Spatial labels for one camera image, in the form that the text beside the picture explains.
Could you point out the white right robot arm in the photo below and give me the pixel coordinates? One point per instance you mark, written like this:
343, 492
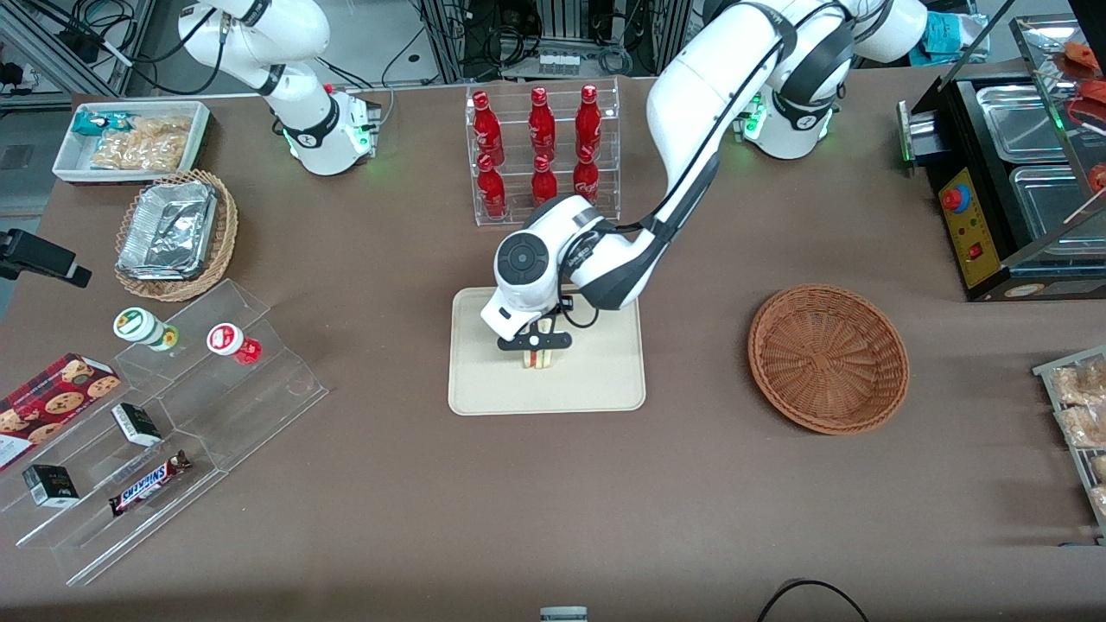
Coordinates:
302, 121

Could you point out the small grey device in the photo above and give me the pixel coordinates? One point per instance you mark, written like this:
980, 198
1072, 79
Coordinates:
563, 614

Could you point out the Snickers chocolate bar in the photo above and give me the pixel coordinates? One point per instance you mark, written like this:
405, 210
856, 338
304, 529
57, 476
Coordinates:
149, 484

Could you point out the green lid cup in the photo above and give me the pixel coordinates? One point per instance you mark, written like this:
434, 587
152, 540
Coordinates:
138, 325

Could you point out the black camera device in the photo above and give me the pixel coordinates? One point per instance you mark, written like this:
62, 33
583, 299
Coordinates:
39, 253

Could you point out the round brown wicker basket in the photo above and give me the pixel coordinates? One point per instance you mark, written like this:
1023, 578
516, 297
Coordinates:
821, 363

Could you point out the teal snack packet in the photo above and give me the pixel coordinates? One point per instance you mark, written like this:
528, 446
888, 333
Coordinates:
93, 123

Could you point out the clear acrylic bottle rack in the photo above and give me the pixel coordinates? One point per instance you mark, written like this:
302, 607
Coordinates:
518, 216

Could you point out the red cookie box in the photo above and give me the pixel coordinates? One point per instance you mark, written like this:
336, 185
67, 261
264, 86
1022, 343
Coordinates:
47, 402

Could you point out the tray of packaged bread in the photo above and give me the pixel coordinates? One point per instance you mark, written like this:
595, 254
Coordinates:
1050, 380

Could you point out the black food warmer cabinet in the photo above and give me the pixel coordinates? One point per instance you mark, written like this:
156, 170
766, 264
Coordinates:
976, 233

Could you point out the steel food pan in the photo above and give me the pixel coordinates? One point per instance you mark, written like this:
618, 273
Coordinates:
1024, 121
1050, 203

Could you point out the aluminium foil tray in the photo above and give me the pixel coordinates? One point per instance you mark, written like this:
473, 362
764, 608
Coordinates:
168, 229

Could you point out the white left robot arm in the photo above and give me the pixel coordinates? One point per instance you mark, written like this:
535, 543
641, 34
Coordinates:
717, 95

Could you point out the beige rectangular tray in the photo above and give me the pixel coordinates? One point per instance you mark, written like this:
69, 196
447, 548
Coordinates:
596, 371

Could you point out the light wicker basket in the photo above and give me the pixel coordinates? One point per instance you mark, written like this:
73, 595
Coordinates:
226, 225

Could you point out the bagged fried snack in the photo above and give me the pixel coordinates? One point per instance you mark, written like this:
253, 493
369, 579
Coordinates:
1084, 425
1084, 384

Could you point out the clear acrylic stepped display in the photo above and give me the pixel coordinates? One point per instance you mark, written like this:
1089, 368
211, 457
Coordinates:
251, 415

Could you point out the white rectangular bin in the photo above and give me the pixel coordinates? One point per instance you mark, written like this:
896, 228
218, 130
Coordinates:
69, 160

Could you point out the small black box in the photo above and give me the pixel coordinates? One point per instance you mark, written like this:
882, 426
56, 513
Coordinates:
50, 485
136, 424

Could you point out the teal plastic bag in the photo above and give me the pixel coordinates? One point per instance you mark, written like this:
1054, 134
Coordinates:
955, 39

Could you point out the red lid cup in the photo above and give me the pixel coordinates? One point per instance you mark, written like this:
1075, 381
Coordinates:
228, 339

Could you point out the red cola bottle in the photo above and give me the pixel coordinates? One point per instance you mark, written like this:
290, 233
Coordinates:
487, 130
492, 190
542, 125
588, 123
544, 183
586, 180

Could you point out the clear bag of crackers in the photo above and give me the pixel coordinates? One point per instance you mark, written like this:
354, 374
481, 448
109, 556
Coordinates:
162, 126
138, 154

